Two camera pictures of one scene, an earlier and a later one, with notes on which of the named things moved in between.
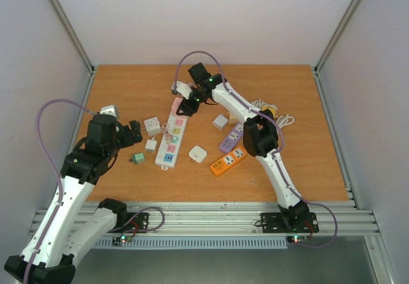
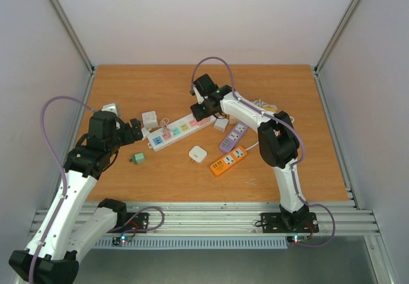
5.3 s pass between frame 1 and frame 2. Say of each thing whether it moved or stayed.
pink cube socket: moved
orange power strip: stayed
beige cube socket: stayed
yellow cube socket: stayed
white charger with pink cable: moved
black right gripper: moved
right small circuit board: stayed
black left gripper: stayed
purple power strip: stayed
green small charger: stayed
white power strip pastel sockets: moved
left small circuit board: stayed
